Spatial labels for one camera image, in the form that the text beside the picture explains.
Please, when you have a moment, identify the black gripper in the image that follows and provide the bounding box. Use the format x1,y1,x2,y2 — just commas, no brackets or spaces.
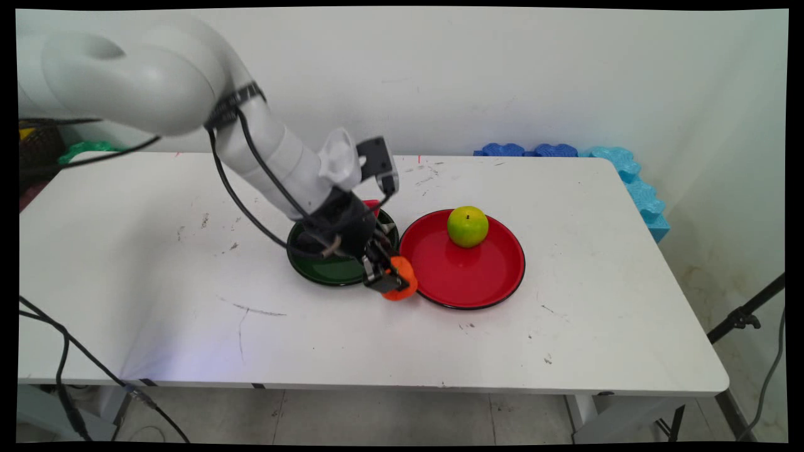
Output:
300,187,413,293

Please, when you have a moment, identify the orange tangerine toy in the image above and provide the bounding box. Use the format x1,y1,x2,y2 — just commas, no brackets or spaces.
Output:
381,255,419,302

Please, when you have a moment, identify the dark green plate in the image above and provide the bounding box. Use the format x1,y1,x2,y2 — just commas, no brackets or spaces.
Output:
286,208,401,288

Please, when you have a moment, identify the red plate black rim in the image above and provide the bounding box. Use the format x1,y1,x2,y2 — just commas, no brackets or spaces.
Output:
399,209,526,311

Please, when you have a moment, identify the green apple toy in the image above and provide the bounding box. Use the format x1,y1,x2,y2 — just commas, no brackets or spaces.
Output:
447,205,490,249

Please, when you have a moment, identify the white table leg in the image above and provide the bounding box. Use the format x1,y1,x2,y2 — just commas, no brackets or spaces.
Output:
564,392,687,444
18,383,137,443

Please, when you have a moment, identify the light blue foam mat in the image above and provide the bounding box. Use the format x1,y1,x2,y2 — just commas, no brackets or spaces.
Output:
578,146,671,244

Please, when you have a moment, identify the green plastic object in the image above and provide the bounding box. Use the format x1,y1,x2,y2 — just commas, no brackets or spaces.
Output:
58,141,129,166

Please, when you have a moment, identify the black tripod stand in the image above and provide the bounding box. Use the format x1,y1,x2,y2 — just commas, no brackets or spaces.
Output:
667,272,786,443

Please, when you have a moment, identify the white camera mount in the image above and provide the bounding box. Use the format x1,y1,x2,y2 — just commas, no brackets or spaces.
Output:
318,127,366,191

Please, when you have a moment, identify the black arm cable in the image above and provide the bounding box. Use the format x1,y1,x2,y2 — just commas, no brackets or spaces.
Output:
205,108,343,262

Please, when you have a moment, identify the black floor cable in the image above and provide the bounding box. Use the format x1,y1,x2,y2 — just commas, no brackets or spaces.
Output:
18,295,191,444

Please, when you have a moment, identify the grey cable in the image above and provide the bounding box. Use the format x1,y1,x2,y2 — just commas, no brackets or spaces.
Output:
736,306,786,442

